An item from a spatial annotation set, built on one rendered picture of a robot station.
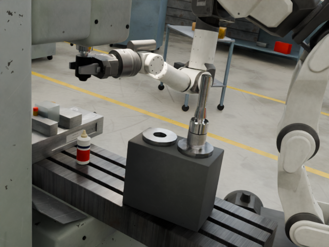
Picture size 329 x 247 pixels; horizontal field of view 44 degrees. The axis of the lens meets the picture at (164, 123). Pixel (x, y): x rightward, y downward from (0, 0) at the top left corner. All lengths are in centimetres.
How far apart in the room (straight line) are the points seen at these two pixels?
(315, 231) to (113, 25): 101
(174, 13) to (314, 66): 844
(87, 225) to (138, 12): 625
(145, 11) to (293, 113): 593
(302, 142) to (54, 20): 89
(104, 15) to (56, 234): 58
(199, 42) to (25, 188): 89
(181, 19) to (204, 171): 875
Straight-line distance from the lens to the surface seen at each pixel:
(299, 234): 160
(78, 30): 100
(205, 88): 95
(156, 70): 131
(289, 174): 150
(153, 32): 722
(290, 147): 144
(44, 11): 92
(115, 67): 123
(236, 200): 184
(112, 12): 111
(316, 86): 141
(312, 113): 146
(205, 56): 151
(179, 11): 965
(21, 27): 74
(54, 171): 125
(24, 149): 82
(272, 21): 137
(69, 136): 138
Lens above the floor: 154
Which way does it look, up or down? 22 degrees down
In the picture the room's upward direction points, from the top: 7 degrees clockwise
